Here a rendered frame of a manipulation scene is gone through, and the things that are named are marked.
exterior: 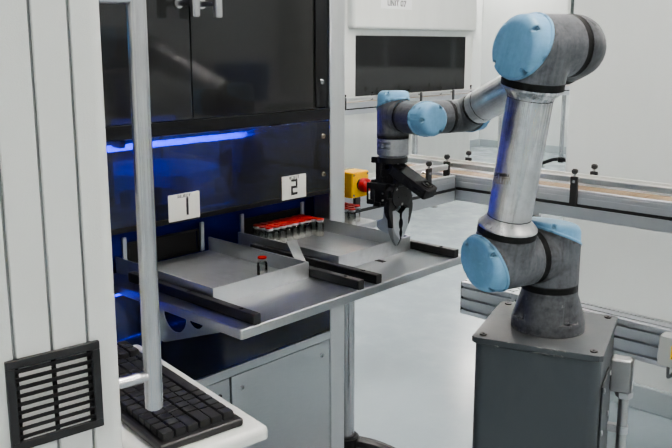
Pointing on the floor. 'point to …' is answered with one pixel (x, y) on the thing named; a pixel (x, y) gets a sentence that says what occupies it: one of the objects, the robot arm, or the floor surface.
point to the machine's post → (326, 206)
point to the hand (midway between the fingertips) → (399, 240)
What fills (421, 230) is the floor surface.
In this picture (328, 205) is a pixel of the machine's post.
